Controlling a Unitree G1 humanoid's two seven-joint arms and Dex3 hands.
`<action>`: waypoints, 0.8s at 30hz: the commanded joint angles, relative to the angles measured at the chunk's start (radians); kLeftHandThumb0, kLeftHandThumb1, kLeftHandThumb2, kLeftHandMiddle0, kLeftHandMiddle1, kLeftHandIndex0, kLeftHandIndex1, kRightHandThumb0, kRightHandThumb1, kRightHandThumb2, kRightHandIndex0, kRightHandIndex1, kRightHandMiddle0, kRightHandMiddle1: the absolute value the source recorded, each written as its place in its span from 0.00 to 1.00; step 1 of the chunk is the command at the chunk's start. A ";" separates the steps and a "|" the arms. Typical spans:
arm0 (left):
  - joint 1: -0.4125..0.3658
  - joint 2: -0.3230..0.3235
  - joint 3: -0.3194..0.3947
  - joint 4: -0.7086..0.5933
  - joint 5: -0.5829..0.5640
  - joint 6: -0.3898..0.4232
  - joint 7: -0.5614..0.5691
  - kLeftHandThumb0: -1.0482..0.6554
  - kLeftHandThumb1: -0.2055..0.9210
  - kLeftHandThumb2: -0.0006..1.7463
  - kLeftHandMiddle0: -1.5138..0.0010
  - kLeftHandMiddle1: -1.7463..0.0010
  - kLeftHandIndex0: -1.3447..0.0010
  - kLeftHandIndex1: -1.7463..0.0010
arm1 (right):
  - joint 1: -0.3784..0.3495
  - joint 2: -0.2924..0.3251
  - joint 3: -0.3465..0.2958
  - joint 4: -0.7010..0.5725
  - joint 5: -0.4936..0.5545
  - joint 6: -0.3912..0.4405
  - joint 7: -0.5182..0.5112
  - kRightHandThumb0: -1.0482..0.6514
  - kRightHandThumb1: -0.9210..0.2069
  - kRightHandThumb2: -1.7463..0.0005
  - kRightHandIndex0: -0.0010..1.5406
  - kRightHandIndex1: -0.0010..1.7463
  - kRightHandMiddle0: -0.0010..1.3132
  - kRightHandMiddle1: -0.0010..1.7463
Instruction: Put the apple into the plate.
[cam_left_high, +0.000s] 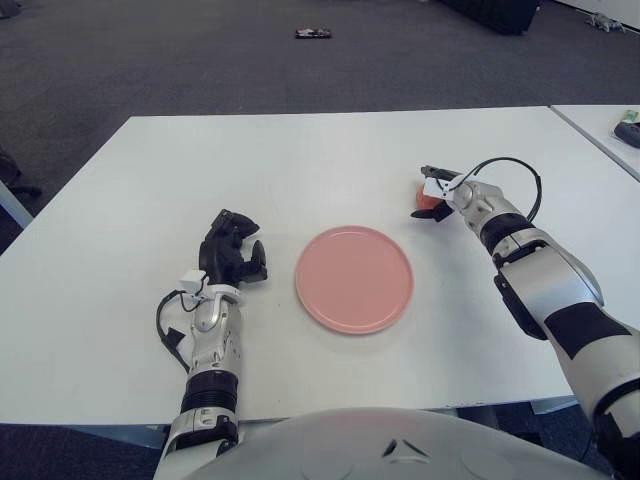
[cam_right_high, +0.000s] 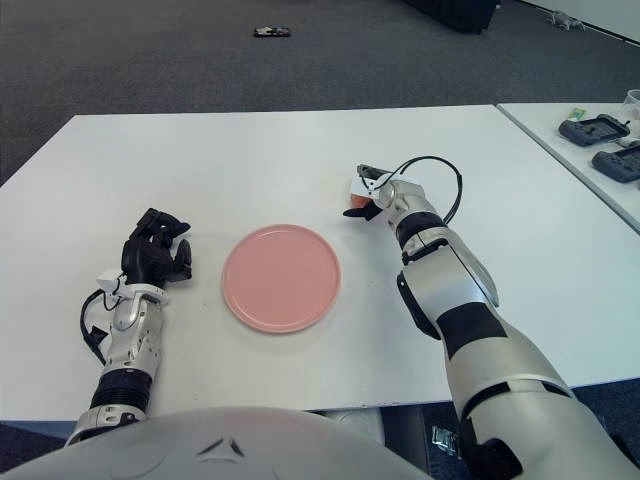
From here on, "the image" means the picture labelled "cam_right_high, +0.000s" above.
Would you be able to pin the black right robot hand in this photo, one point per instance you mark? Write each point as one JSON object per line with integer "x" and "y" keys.
{"x": 357, "y": 212}

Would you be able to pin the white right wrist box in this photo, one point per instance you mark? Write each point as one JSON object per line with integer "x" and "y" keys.
{"x": 359, "y": 187}

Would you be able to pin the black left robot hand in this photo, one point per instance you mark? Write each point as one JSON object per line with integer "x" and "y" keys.
{"x": 145, "y": 255}

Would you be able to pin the small dark floor object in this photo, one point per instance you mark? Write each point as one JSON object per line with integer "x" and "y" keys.
{"x": 272, "y": 32}

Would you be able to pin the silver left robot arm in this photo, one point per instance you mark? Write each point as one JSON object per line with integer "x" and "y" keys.
{"x": 132, "y": 345}

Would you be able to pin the pink round plate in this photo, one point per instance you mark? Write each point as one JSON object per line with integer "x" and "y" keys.
{"x": 280, "y": 280}

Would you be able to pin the grey toy figure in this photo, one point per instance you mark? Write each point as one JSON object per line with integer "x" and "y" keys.
{"x": 565, "y": 19}

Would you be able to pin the black handheld controller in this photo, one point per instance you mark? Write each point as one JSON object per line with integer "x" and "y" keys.
{"x": 620, "y": 162}
{"x": 590, "y": 130}

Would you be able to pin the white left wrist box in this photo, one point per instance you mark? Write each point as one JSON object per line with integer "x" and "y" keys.
{"x": 109, "y": 280}

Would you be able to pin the grey robot torso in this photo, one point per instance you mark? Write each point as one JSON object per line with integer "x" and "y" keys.
{"x": 150, "y": 450}

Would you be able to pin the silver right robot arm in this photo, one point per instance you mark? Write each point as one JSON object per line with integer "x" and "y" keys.
{"x": 450, "y": 265}

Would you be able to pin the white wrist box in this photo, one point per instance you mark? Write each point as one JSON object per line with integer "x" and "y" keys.
{"x": 359, "y": 187}
{"x": 109, "y": 280}

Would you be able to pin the crumpled clear wrapper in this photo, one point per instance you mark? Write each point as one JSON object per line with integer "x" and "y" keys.
{"x": 445, "y": 440}

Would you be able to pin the black crate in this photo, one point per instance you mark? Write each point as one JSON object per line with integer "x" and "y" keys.
{"x": 450, "y": 15}

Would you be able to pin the red yellow apple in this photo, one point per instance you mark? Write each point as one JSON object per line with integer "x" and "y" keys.
{"x": 359, "y": 201}

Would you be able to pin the clear plastic cup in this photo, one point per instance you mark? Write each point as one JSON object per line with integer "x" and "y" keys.
{"x": 634, "y": 105}

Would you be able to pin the green packet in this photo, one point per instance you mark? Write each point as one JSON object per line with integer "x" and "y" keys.
{"x": 577, "y": 114}

